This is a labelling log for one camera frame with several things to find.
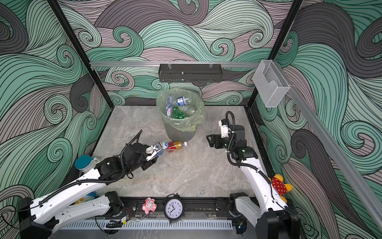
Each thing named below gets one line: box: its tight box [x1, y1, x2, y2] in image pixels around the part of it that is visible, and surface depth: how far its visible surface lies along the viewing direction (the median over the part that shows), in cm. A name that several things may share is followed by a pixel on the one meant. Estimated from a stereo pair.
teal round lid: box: [74, 154, 94, 169], surface depth 84 cm
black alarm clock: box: [163, 192, 185, 224], surface depth 73 cm
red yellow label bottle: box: [167, 140, 188, 153], surface depth 94 cm
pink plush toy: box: [141, 197, 158, 215], surface depth 73 cm
